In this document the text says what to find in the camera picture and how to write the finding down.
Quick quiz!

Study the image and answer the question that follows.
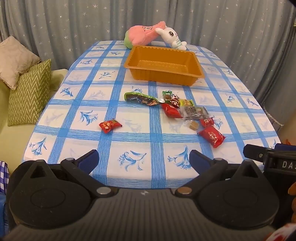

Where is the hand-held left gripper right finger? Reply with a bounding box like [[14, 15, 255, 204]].
[[174, 150, 260, 198]]

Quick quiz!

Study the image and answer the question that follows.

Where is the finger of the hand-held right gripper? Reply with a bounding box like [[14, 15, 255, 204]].
[[243, 144, 269, 165], [274, 143, 296, 151]]

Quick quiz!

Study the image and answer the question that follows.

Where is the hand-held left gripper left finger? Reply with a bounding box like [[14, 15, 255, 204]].
[[29, 150, 118, 198]]

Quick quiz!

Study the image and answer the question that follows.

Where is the brown cube candy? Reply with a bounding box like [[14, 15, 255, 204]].
[[185, 120, 200, 130]]

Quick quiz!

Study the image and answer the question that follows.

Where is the small red snack packet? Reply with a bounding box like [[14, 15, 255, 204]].
[[199, 117, 215, 127]]

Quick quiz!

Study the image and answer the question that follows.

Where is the clear packet of dark snacks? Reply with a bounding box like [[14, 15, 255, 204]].
[[180, 106, 210, 120]]

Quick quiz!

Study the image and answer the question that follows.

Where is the dark red candy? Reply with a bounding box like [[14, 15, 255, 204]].
[[170, 95, 181, 108]]

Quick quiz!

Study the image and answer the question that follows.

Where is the long green snack packet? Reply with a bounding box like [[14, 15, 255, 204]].
[[124, 91, 165, 106]]

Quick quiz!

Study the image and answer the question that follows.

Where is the orange plastic tray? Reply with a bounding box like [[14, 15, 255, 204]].
[[124, 46, 205, 87]]

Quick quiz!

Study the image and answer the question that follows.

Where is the person's right hand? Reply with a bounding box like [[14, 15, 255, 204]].
[[288, 182, 296, 223]]

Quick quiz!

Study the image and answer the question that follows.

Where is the blue checked tablecloth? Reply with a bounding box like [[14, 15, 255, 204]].
[[22, 40, 281, 188]]

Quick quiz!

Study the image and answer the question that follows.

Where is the grey lace-trimmed cover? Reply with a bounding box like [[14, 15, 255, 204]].
[[255, 23, 296, 127]]

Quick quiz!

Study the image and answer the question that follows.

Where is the red white printed cloth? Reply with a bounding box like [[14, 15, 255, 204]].
[[265, 222, 296, 241]]

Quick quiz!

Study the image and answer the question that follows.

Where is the green zigzag cushion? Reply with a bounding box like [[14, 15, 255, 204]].
[[28, 59, 52, 112], [8, 70, 45, 127]]

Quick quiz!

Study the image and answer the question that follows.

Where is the blue white checked cloth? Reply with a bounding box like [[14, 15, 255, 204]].
[[0, 160, 10, 195]]

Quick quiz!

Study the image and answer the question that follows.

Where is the beige cushion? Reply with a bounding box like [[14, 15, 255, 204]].
[[0, 36, 41, 91]]

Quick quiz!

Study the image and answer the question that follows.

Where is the white rabbit plush toy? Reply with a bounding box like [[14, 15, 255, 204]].
[[155, 27, 187, 50]]

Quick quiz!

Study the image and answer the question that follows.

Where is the pink plush toy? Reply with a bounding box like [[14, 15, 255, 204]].
[[124, 21, 167, 49]]

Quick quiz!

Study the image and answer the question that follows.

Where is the grey starred curtain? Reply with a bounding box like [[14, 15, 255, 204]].
[[0, 0, 296, 126]]

